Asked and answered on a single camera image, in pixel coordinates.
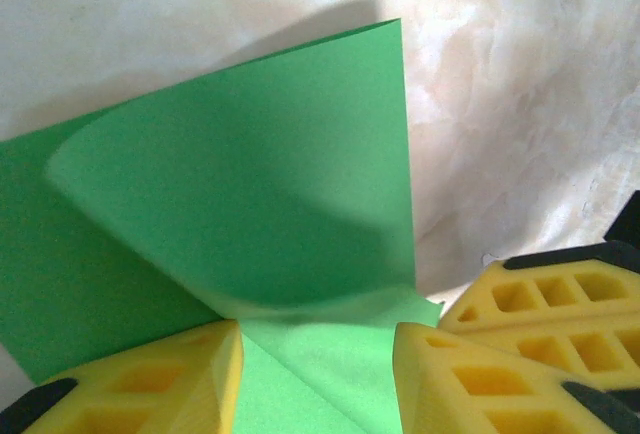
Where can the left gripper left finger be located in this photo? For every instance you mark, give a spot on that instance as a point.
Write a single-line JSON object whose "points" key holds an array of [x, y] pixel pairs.
{"points": [[200, 354]]}

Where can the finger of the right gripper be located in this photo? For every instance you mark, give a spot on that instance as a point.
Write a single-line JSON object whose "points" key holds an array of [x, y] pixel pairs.
{"points": [[560, 349], [532, 314]]}

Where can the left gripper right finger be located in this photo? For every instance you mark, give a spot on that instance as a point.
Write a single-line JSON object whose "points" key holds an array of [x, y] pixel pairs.
{"points": [[430, 379]]}

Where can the green paper sheet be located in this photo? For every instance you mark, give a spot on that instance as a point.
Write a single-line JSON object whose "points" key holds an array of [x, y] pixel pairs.
{"points": [[250, 179]]}

